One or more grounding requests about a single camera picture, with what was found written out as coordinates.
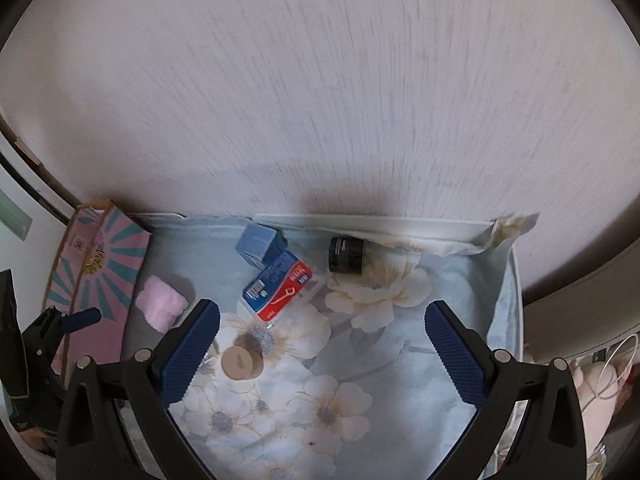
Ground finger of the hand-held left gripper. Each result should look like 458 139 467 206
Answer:
27 306 102 363

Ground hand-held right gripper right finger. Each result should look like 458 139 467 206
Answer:
424 300 587 480

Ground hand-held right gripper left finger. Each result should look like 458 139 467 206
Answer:
56 299 221 480

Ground pink teal printed cardboard box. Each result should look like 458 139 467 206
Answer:
44 199 154 377

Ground beige round lid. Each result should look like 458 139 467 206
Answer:
221 344 264 382

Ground pink towel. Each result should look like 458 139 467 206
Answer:
135 275 190 333

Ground dental floss picks packet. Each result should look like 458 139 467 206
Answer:
242 251 314 323

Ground small blue box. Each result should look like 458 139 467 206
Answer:
235 221 287 268

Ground black cosmetic jar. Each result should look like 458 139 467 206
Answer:
327 236 366 276

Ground blue floral cloth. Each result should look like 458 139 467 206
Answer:
120 211 542 480

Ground dark flat bag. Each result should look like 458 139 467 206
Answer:
0 269 28 398

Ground white wardrobe door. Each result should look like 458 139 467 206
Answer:
0 110 76 321

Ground grey cushioned chair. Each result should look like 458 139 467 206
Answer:
520 237 640 358

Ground wooden wall block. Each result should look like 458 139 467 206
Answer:
12 136 45 167

